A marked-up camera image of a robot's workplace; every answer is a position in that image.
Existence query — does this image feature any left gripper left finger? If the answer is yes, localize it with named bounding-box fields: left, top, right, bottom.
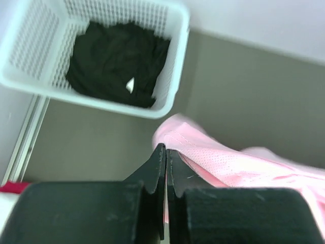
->
left=124, top=143, right=167, bottom=240

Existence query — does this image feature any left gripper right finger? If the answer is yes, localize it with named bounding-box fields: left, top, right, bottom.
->
left=166, top=149, right=213, bottom=244

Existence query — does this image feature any pink t shirt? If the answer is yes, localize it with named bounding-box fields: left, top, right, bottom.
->
left=153, top=114, right=324, bottom=230

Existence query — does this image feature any black t shirt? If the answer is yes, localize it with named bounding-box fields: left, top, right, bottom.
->
left=66, top=21, right=171, bottom=108

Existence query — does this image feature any red folded t shirt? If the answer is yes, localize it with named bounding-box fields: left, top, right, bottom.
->
left=0, top=181, right=30, bottom=194

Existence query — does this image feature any white plastic basket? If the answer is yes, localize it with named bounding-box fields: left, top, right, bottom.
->
left=1, top=1, right=190, bottom=119

